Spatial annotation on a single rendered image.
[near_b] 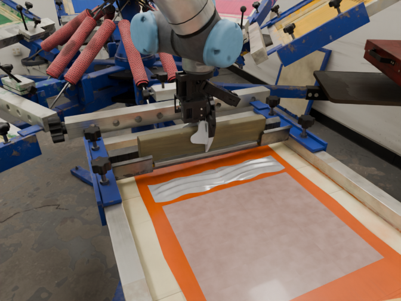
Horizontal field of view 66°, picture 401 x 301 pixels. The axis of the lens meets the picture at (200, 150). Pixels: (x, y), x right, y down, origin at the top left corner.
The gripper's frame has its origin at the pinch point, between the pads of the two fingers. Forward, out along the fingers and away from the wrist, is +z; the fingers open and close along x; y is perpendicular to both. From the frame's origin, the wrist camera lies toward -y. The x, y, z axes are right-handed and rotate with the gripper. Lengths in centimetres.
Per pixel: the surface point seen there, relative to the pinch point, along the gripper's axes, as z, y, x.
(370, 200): 3.5, -25.7, 32.2
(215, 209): 5.7, 6.0, 19.2
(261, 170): 5.1, -11.2, 10.8
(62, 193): 101, 52, -134
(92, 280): 101, 41, -52
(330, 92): 6, -72, -28
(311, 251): 5.7, -5.7, 36.9
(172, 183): 5.0, 12.0, 7.0
